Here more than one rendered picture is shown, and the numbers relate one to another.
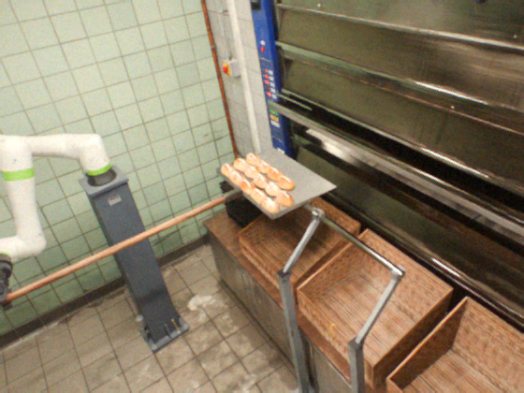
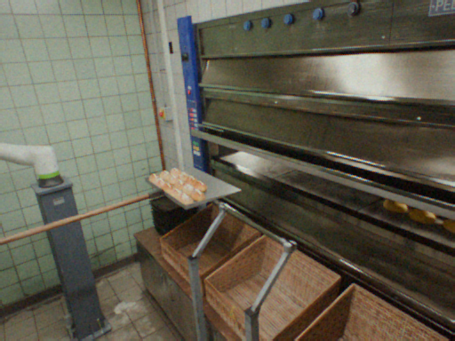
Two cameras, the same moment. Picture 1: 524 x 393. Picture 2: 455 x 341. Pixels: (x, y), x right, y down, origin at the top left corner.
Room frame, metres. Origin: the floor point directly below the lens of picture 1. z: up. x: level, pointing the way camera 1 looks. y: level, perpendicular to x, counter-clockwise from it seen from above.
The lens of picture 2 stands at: (-0.05, -0.04, 1.95)
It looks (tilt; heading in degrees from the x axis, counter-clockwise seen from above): 20 degrees down; 0
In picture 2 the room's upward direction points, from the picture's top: 5 degrees counter-clockwise
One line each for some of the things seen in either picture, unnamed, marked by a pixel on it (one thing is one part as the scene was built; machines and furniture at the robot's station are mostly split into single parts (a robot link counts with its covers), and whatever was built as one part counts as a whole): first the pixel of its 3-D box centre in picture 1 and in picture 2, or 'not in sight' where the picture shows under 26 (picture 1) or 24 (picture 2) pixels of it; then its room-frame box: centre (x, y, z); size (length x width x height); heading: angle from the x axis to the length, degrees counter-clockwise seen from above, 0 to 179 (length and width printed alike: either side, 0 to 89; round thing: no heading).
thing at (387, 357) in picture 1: (370, 299); (267, 289); (1.44, -0.23, 0.72); 0.56 x 0.49 x 0.28; 31
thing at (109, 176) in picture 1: (97, 170); (48, 177); (2.09, 1.10, 1.23); 0.26 x 0.15 x 0.06; 36
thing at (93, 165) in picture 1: (90, 152); (43, 161); (2.05, 1.07, 1.36); 0.16 x 0.13 x 0.19; 68
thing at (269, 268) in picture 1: (298, 239); (209, 242); (1.94, 0.09, 0.72); 0.56 x 0.49 x 0.28; 33
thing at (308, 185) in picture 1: (272, 177); (190, 183); (1.86, 0.16, 1.19); 0.55 x 0.36 x 0.03; 33
